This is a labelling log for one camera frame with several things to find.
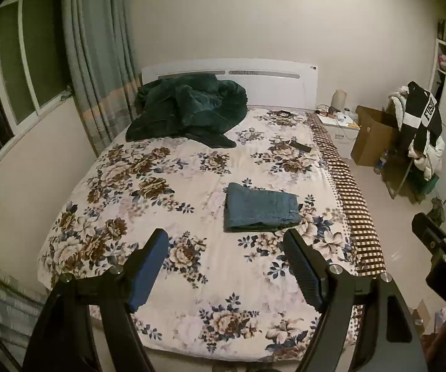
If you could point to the white bed headboard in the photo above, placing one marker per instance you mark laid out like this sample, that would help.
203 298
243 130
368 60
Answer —
277 85

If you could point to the black and white jacket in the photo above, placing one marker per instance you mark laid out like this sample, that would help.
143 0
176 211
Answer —
420 112

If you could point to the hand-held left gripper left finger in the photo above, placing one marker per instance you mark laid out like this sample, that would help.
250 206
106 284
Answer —
149 267

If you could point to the plastic bottle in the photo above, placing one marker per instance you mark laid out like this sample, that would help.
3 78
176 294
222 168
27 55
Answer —
380 164

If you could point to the green box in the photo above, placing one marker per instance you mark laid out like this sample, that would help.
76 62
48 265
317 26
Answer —
428 186

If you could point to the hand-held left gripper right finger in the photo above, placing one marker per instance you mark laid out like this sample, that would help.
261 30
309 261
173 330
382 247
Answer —
302 267

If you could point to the grey cloth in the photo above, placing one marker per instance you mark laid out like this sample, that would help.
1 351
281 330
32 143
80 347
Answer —
2 302

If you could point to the grey striped curtain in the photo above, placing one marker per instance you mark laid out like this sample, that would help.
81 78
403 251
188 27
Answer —
95 66

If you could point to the small black object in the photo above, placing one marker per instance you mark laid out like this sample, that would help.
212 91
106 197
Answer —
284 113

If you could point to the blue denim pants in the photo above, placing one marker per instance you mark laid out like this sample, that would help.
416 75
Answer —
258 207

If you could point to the white framed window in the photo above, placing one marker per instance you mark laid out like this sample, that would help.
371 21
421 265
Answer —
25 58

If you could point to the dark green quilt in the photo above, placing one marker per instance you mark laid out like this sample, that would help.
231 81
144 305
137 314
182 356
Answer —
184 108

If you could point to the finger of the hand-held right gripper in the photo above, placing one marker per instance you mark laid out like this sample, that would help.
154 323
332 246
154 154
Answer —
428 230

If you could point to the brown checkered bed sheet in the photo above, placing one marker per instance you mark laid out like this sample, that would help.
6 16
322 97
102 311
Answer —
347 178

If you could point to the small white container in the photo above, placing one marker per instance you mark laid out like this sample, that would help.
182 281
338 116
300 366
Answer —
349 114

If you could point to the white padded jacket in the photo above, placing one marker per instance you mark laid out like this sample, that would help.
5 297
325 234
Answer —
430 159

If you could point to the brown cardboard box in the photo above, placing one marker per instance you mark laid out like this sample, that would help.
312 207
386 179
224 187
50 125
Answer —
370 139

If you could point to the floral printed blanket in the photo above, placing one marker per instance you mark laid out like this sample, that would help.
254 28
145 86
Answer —
192 186

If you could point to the small cardboard piece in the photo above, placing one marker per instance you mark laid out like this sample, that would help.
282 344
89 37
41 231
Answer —
420 314

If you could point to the beige jar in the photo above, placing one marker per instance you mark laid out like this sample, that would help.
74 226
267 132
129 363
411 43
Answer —
339 99

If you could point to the white nightstand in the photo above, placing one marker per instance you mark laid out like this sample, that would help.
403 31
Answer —
339 139

